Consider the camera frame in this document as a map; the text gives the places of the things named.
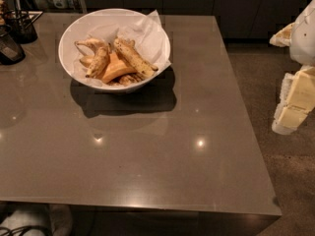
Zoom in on small banana piece left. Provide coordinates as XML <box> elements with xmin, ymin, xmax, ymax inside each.
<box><xmin>80</xmin><ymin>55</ymin><xmax>94</xmax><ymax>67</ymax></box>

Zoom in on black wire basket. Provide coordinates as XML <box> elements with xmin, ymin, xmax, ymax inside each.
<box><xmin>4</xmin><ymin>0</ymin><xmax>37</xmax><ymax>44</ymax></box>

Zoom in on black cables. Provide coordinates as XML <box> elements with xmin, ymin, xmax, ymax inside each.
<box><xmin>0</xmin><ymin>224</ymin><xmax>50</xmax><ymax>236</ymax></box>

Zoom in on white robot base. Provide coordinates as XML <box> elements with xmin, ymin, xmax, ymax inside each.
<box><xmin>0</xmin><ymin>202</ymin><xmax>73</xmax><ymax>236</ymax></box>

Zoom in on small curved banana top left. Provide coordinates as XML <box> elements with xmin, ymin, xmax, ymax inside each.
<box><xmin>75</xmin><ymin>37</ymin><xmax>107</xmax><ymax>53</ymax></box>

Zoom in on spotted banana left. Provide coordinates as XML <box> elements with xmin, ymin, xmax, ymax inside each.
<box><xmin>86</xmin><ymin>46</ymin><xmax>109</xmax><ymax>78</ymax></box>

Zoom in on smooth orange-yellow banana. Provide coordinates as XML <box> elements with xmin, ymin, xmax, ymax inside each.
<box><xmin>101</xmin><ymin>52</ymin><xmax>136</xmax><ymax>84</ymax></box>

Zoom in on dark container left edge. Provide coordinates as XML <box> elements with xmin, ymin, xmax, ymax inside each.
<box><xmin>0</xmin><ymin>25</ymin><xmax>26</xmax><ymax>65</ymax></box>

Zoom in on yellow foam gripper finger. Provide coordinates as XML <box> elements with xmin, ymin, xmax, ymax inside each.
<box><xmin>269</xmin><ymin>23</ymin><xmax>294</xmax><ymax>47</ymax></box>
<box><xmin>272</xmin><ymin>65</ymin><xmax>315</xmax><ymax>135</ymax></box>

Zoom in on white ceramic bowl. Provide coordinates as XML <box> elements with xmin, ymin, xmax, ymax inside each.
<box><xmin>58</xmin><ymin>9</ymin><xmax>170</xmax><ymax>93</ymax></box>

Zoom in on dark spotted banana bottom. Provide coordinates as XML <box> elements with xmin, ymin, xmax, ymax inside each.
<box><xmin>118</xmin><ymin>73</ymin><xmax>143</xmax><ymax>87</ymax></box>

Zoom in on long spotted banana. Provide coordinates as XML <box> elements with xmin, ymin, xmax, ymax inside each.
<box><xmin>114</xmin><ymin>37</ymin><xmax>158</xmax><ymax>79</ymax></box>

